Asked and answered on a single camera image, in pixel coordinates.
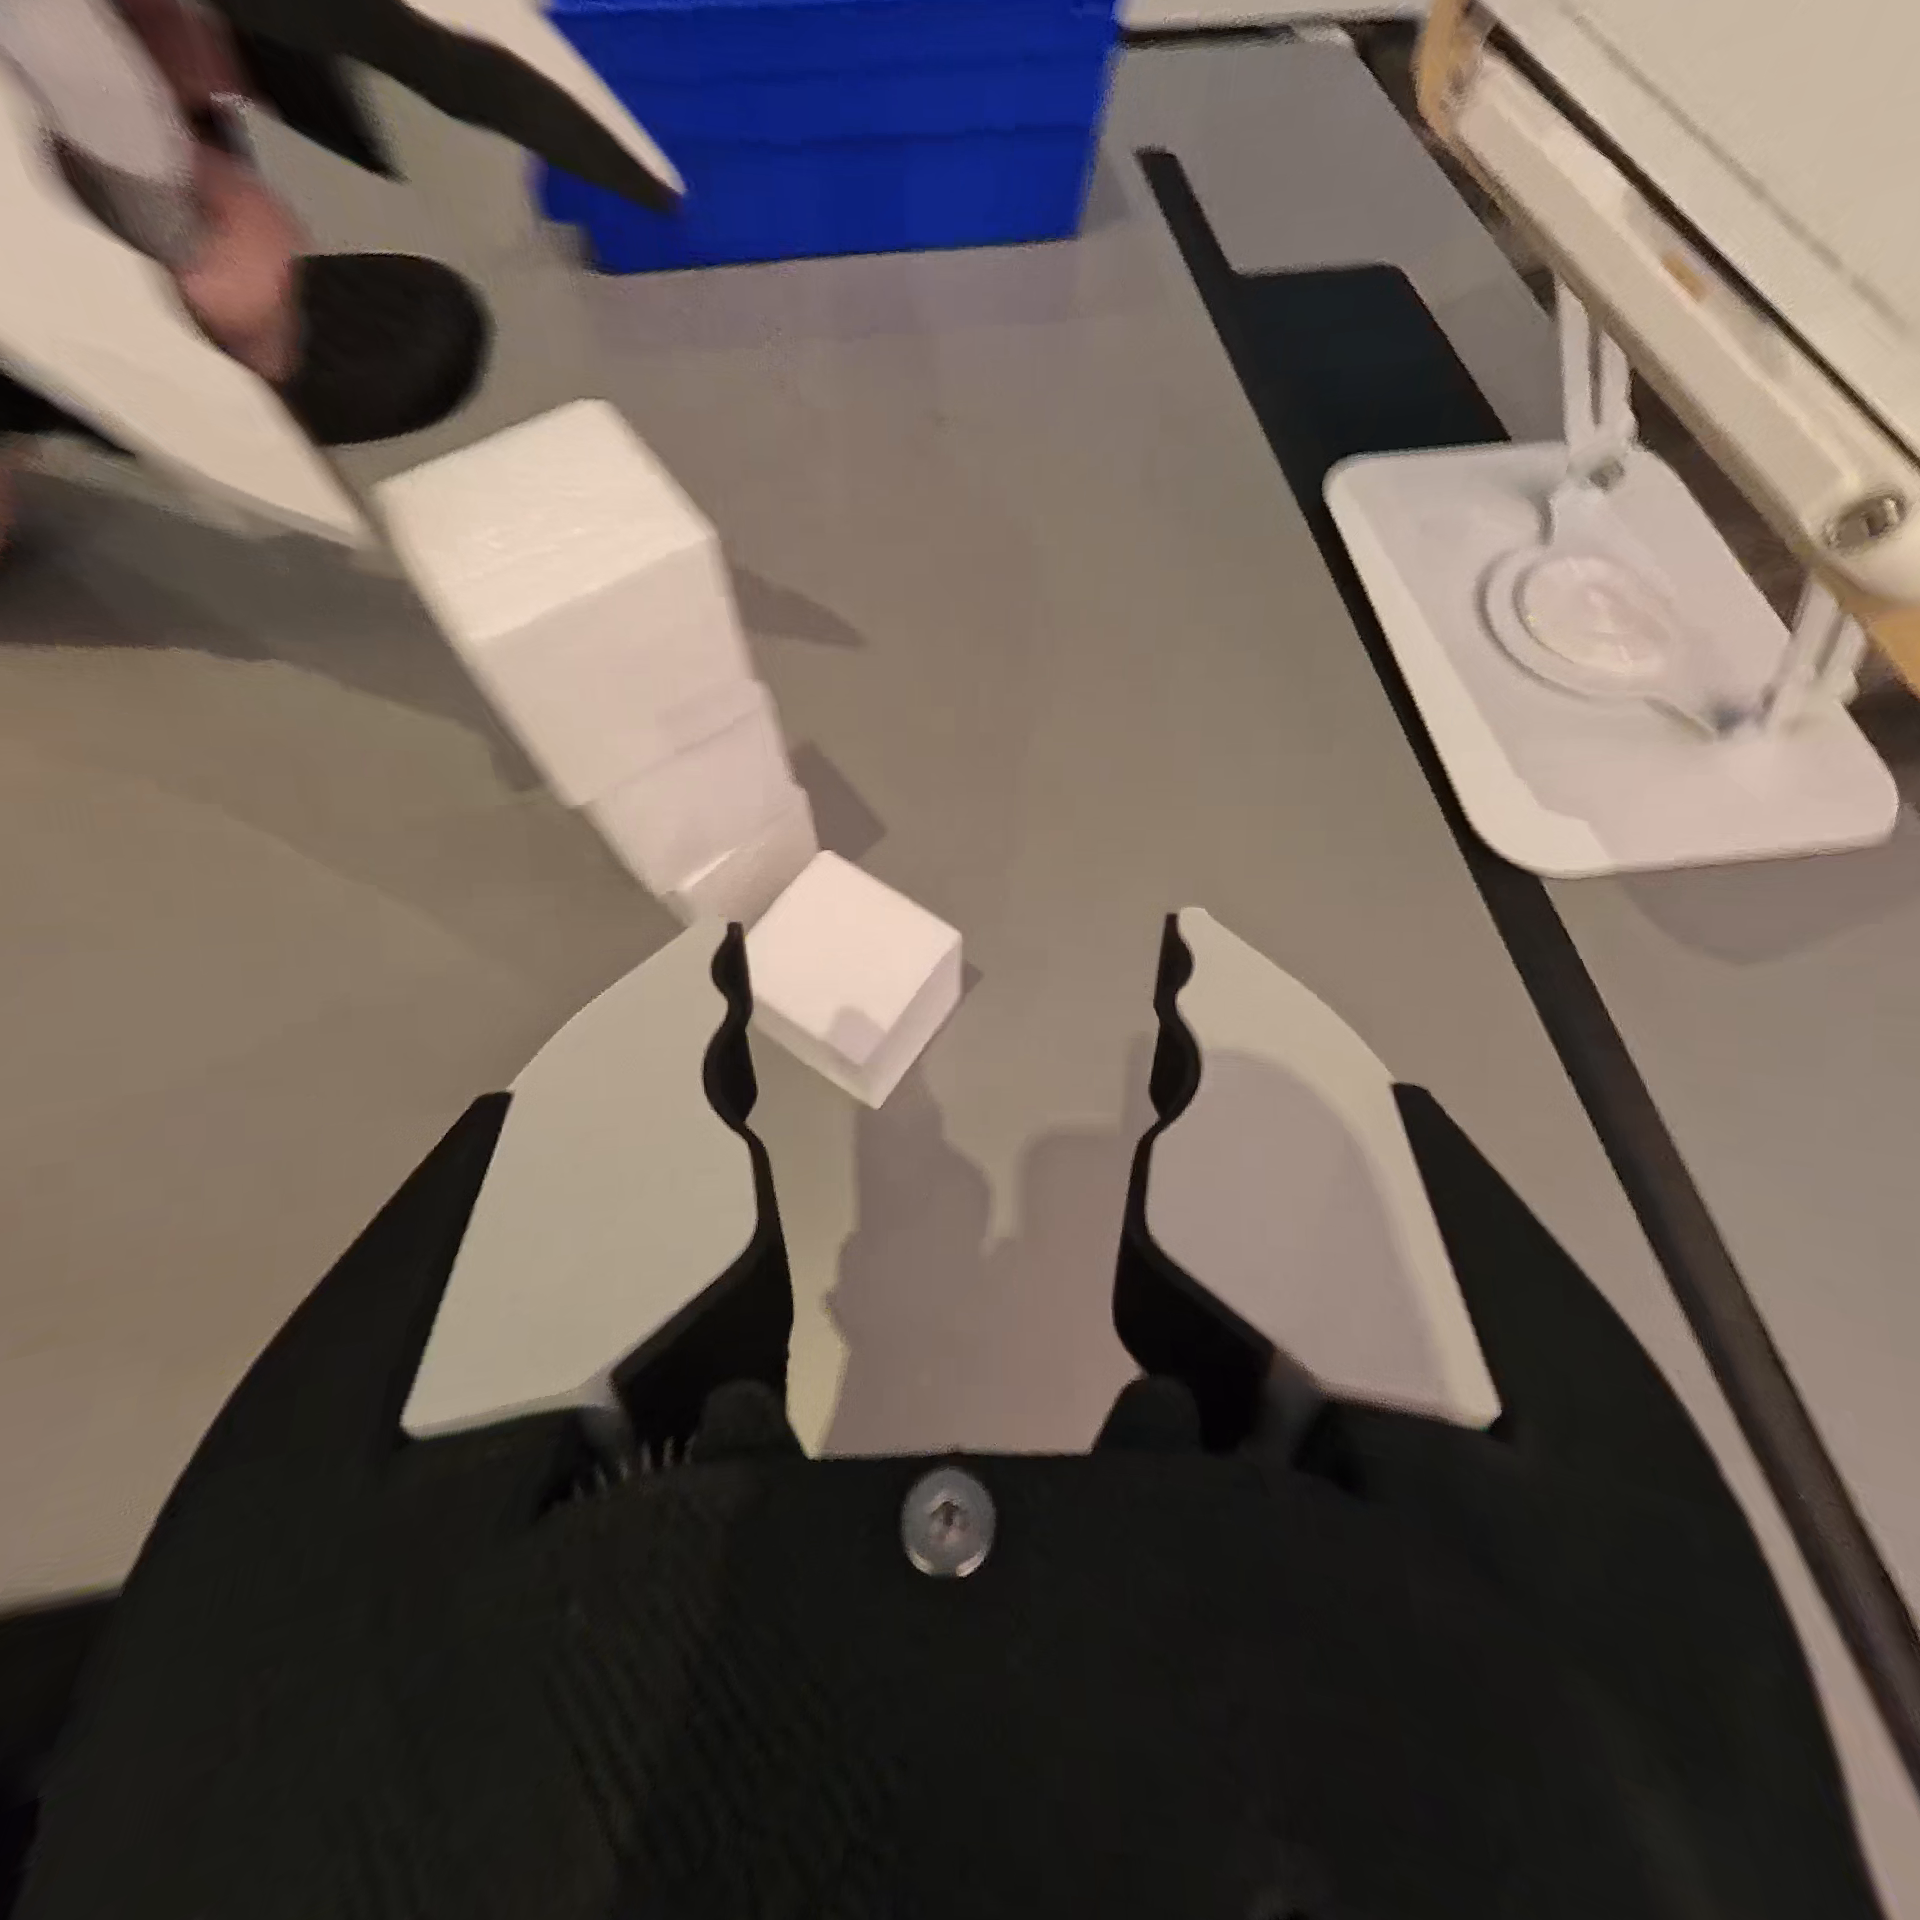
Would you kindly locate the blue plastic bin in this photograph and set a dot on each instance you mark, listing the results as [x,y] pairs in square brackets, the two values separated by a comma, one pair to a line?
[839,135]

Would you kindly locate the printed instruction sheet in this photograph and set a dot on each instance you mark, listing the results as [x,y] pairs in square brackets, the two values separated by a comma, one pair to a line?
[1770,120]

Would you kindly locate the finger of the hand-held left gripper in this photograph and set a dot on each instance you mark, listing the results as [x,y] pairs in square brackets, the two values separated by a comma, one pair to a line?
[120,329]
[511,77]

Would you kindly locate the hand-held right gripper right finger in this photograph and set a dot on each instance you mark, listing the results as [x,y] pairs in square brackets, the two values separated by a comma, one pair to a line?
[1320,1201]

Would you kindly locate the wooden book stand white base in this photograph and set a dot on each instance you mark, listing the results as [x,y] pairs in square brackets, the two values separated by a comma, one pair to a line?
[1604,751]

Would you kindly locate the person's left hand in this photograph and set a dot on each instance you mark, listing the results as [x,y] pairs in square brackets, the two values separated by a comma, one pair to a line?
[240,294]

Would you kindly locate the white hard foam cube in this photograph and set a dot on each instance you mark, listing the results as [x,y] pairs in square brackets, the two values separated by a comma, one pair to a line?
[743,878]
[855,960]
[540,541]
[691,781]

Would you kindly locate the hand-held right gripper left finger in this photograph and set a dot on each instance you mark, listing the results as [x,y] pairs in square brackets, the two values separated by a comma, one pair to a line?
[599,1201]

